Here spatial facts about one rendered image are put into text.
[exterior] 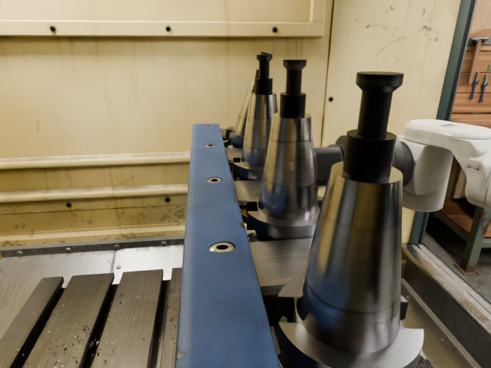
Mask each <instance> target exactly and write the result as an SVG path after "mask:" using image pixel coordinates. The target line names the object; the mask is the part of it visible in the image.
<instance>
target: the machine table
mask: <svg viewBox="0 0 491 368"><path fill-rule="evenodd" d="M181 272H182V267H179V268H172V273H171V280H163V277H164V270H163V269H150V270H140V271H130V272H123V274H122V276H121V280H120V283H119V284H113V281H114V279H115V275H114V272H111V273H101V274H90V275H73V276H72V277H71V279H70V281H69V283H68V284H67V286H66V288H62V285H63V283H64V277H62V276H61V277H43V278H42V279H41V280H40V282H39V283H38V285H37V287H36V288H35V289H34V291H33V292H32V294H31V295H30V297H29V298H28V299H27V301H26V303H25V304H24V305H23V307H22V308H21V310H20V312H19V313H18V314H17V316H16V317H15V319H14V321H13V322H12V323H11V325H10V326H9V328H8V330H7V331H6V332H5V334H4V336H3V337H2V338H1V340H0V368H45V367H47V368H54V367H57V368H87V367H88V368H175V349H176V339H177V330H178V313H177V312H178V311H179V301H180V298H179V297H180V282H181ZM175 283H176V284H175ZM171 286H172V287H171ZM170 289H171V290H170ZM121 291H122V292H121ZM122 294H123V296H121V295H122ZM124 294H125V295H124ZM167 294H168V295H167ZM130 295H131V296H130ZM133 295H134V296H133ZM118 296H119V298H118ZM137 296H138V297H137ZM117 298H118V299H117ZM112 301H113V302H112ZM111 302H112V303H111ZM124 302H125V303H124ZM151 302H152V303H151ZM70 303H71V304H70ZM113 303H114V304H113ZM120 303H121V304H120ZM74 304H75V305H74ZM63 305H64V306H63ZM169 305H170V308H168V306H169ZM162 308H163V309H162ZM174 308H175V309H174ZM96 310H98V311H96ZM108 313H109V314H108ZM154 313H157V314H154ZM53 314H55V315H56V314H58V315H56V316H54V315H53ZM116 314H117V315H116ZM142 314H143V315H142ZM162 314H163V316H162ZM109 316H111V317H109ZM175 316H176V317H175ZM100 317H101V318H100ZM172 317H175V318H173V319H171V318H172ZM108 318H109V320H108ZM75 319H77V320H76V321H75ZM166 319H167V320H168V322H167V321H166ZM63 320H64V321H63ZM157 320H159V322H158V323H157ZM170 320H171V322H170ZM175 320H176V321H175ZM68 321H69V322H68ZM47 322H48V324H46V323H47ZM66 322H67V323H66ZM110 322H111V323H110ZM153 322H154V323H155V324H153ZM55 323H56V324H55ZM108 323H110V324H109V325H108ZM117 323H118V324H117ZM168 324H169V325H168ZM171 324H172V325H171ZM59 325H60V326H59ZM74 325H76V326H74ZM86 326H88V327H87V328H85V327H86ZM175 326H177V327H175ZM46 327H47V328H46ZM69 327H71V328H69ZM72 327H73V328H72ZM65 328H66V329H65ZM88 328H91V329H90V330H89V329H88ZM38 329H39V330H38ZM81 329H82V330H81ZM86 329H87V330H86ZM37 330H38V331H37ZM83 330H85V331H83ZM49 331H50V332H49ZM86 331H87V332H86ZM85 332H86V333H85ZM152 332H153V333H152ZM90 333H91V334H90ZM163 333H164V334H163ZM73 334H77V335H78V336H77V335H76V336H77V338H75V336H74V335H73ZM85 334H86V335H85ZM171 334H172V336H171ZM79 335H80V336H79ZM124 335H125V336H124ZM60 336H63V337H60ZM86 336H89V337H86ZM37 338H39V339H37ZM83 338H84V339H85V341H84V339H83ZM143 338H145V339H144V340H143ZM172 338H174V339H173V340H172ZM56 339H57V341H55V340H56ZM79 339H80V340H81V341H80V340H79ZM159 339H161V340H159ZM45 340H46V341H45ZM111 340H112V341H111ZM70 341H71V342H70ZM77 341H78V342H80V343H78V342H77ZM86 341H87V342H86ZM68 342H69V344H68ZM82 342H83V343H82ZM91 342H94V344H93V346H92V347H90V349H89V343H91ZM96 342H98V344H97V345H96ZM111 342H113V343H111ZM174 342H175V343H174ZM50 343H51V344H50ZM72 343H73V345H72ZM77 344H78V345H77ZM57 345H59V346H58V347H57ZM62 345H63V346H62ZM70 345H71V346H70ZM80 345H81V346H80ZM85 345H86V346H87V347H86V346H85ZM112 345H114V347H112ZM79 346H80V347H79ZM84 346H85V348H84ZM32 348H33V349H32ZM62 348H63V349H62ZM65 348H67V349H68V350H64V349H65ZM113 348H114V349H113ZM18 349H20V350H18ZM48 349H49V352H47V350H48ZM76 349H77V350H76ZM100 349H101V350H100ZM52 350H54V351H55V352H53V353H55V354H56V355H55V354H53V353H50V352H51V351H52ZM88 350H89V351H88ZM30 351H31V352H30ZM92 353H93V354H94V355H93V356H91V354H92ZM98 353H99V355H98V356H97V354H98ZM112 353H113V354H112ZM23 354H24V355H23ZM108 354H109V355H108ZM75 356H76V357H75ZM54 357H55V358H54ZM60 357H61V358H60ZM74 357H75V359H74ZM68 358H69V359H68ZM58 359H59V362H58ZM76 360H77V363H75V362H76ZM104 360H106V361H107V362H105V361H104ZM26 362H29V363H28V364H26ZM54 362H56V364H55V363H54ZM60 362H61V364H60ZM64 364H66V365H64ZM51 365H52V366H51Z"/></svg>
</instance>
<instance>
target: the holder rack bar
mask: <svg viewBox="0 0 491 368"><path fill-rule="evenodd" d="M175 368H281V367H280V364H279V361H278V356H277V353H276V349H275V344H274V341H273V336H272V332H271V329H270V324H269V321H268V317H267V312H266V309H265V305H264V300H263V297H262V292H261V288H260V285H259V280H258V277H257V274H256V269H255V266H254V260H253V257H252V254H251V249H250V245H249V242H248V237H247V234H246V228H245V225H244V222H243V216H242V213H241V210H240V205H239V201H238V198H237V194H236V190H235V185H234V182H233V179H232V173H231V170H230V167H229V162H228V158H227V153H226V150H225V147H224V141H223V138H222V135H221V129H220V126H219V124H218V123H197V124H194V125H193V128H192V138H191V156H190V166H189V185H188V195H187V205H186V224H185V234H184V243H183V262H182V272H181V282H180V301H179V311H178V330H177V339H176V349H175Z"/></svg>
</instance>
